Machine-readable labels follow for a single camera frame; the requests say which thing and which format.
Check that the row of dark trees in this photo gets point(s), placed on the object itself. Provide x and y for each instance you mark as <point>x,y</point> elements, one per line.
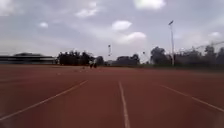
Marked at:
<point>190,56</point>
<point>75,58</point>

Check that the tall floodlight pole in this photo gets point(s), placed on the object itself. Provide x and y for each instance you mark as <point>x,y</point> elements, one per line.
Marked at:
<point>172,43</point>

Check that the low long building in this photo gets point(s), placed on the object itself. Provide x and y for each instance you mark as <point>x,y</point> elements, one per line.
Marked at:
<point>26,58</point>

